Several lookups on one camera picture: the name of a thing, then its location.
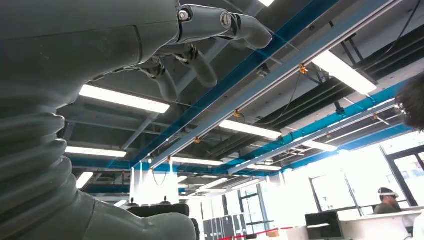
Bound person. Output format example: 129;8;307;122
395;72;424;132

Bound person wearing headset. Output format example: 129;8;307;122
373;187;403;216

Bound blue ceiling beam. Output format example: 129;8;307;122
130;0;342;168
228;81;410;175

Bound black chair backrest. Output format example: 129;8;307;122
126;202;202;240

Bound grey lockers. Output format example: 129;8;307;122
202;214;248;240

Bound red barrier belt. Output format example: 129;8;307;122
216;226;296;240

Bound black monitor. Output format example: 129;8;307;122
304;211;344;240

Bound white counter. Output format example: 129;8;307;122
337;210;424;240

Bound grey ceiling rail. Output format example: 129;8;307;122
149;0;403;169
227;100;398;175

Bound black window frame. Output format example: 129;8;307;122
308;145;424;213

